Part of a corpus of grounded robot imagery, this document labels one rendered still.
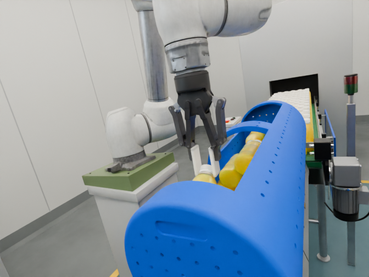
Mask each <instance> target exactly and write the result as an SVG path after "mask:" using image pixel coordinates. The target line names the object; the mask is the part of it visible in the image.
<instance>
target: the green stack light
mask: <svg viewBox="0 0 369 277"><path fill-rule="evenodd" d="M357 92H358V83H356V84H350V85H344V94H351V93H357Z"/></svg>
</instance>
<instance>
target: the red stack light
mask: <svg viewBox="0 0 369 277"><path fill-rule="evenodd" d="M356 83H358V75H357V76H352V77H344V85H350V84H356Z"/></svg>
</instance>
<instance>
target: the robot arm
mask: <svg viewBox="0 0 369 277"><path fill-rule="evenodd" d="M131 2H132V4H133V7H134V9H135V10H136V11H137V14H138V23H139V31H140V37H141V46H142V54H143V64H144V72H145V77H146V87H147V95H148V99H147V100H146V102H145V103H144V108H143V113H141V114H136V113H135V111H134V110H133V109H131V108H128V107H123V108H119V109H116V110H113V111H111V112H108V114H107V118H106V121H105V134H106V138H107V143H108V146H109V149H110V152H111V155H112V158H113V164H112V165H110V166H108V167H107V168H106V169H105V170H106V171H108V172H109V173H112V172H115V171H124V170H125V171H132V170H135V169H136V168H137V167H139V166H141V165H143V164H145V163H147V162H149V161H150V160H153V159H155V158H156V157H155V155H146V153H145V151H144V146H145V145H147V144H149V143H153V142H158V141H161V140H165V139H168V138H170V137H172V136H174V135H176V134H177V138H178V142H179V145H180V146H185V147H187V149H188V154H189V159H190V161H193V166H194V172H195V176H197V175H198V173H199V171H200V167H201V166H202V163H201V158H200V152H199V145H195V144H196V143H195V118H196V115H199V116H200V118H201V120H202V121H203V124H204V127H205V130H206V133H207V136H208V138H209V141H210V144H211V146H210V147H209V148H208V149H209V155H210V161H211V167H212V171H213V177H217V175H218V174H219V173H220V166H219V160H220V159H221V151H220V145H223V144H224V143H225V142H226V141H227V133H226V121H225V104H226V99H225V98H224V97H223V98H219V97H215V96H214V94H213V93H212V91H211V88H210V79H209V72H208V71H207V70H205V68H207V67H209V66H210V56H209V49H208V41H207V37H237V36H244V35H248V34H251V33H254V32H256V31H258V30H259V29H260V28H262V27H263V26H264V25H265V24H266V23H267V20H268V18H269V16H270V14H271V11H272V0H131ZM165 53H166V59H167V64H168V67H169V72H170V74H176V76H175V78H174V82H175V87H176V92H177V94H178V99H177V103H175V104H174V101H173V100H172V99H171V98H170V97H169V96H168V89H167V75H166V61H165ZM212 102H213V103H214V107H215V115H216V126H217V132H216V129H215V127H214V123H213V120H212V118H211V112H210V109H209V108H210V106H211V104H212ZM181 109H183V110H184V115H183V113H182V111H181ZM185 120H186V129H185Z"/></svg>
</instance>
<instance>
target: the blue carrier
mask: <svg viewBox="0 0 369 277"><path fill-rule="evenodd" d="M273 113H274V114H273ZM266 114H267V115H266ZM253 116H254V117H253ZM251 131H254V132H260V133H263V134H265V137H264V139H263V140H262V142H261V144H260V146H259V148H258V150H257V151H256V153H255V155H254V156H253V158H252V160H251V162H250V164H249V165H248V167H247V169H246V171H245V173H244V175H243V176H242V178H241V180H240V182H239V184H238V186H237V187H236V189H235V191H232V190H230V189H228V188H225V187H223V186H220V185H216V184H212V183H209V182H203V181H181V182H176V183H173V184H170V185H167V186H165V187H164V188H162V189H161V190H159V191H158V192H157V193H156V194H155V195H154V196H153V197H152V198H150V199H149V200H148V201H147V202H146V203H145V204H144V205H143V206H141V207H140V208H139V209H138V210H137V211H136V212H135V213H134V214H133V216H132V217H131V219H130V220H129V222H128V225H127V228H126V231H125V239H124V245H125V255H126V260H127V264H128V267H129V269H130V272H131V274H132V276H133V277H303V242H304V199H305V156H306V124H305V120H304V118H303V116H302V115H301V113H300V112H299V111H298V110H297V109H296V108H295V107H293V106H292V105H290V104H288V103H286V102H282V101H275V100H273V101H264V102H261V103H259V104H257V105H255V106H254V107H253V108H252V109H250V110H249V111H248V112H247V113H246V114H245V116H244V117H243V119H242V121H241V123H239V124H236V125H234V126H232V127H231V128H229V129H228V130H227V131H226V133H227V137H229V136H231V135H233V134H235V135H234V136H233V137H232V138H231V139H230V140H229V141H228V143H227V144H226V145H225V146H224V147H223V148H222V149H221V150H220V151H221V159H220V160H219V166H220V171H221V170H222V168H223V167H224V166H225V165H226V163H227V162H228V161H229V160H230V158H231V157H232V156H233V155H235V154H237V153H239V152H240V151H241V149H242V148H243V147H244V145H245V140H246V138H247V137H248V135H249V134H250V133H251Z"/></svg>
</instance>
